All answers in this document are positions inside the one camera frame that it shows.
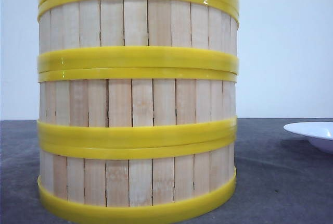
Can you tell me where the front bamboo steamer basket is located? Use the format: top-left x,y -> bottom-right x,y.
37,144 -> 236,223

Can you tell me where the white plate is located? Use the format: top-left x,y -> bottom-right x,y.
284,121 -> 333,154

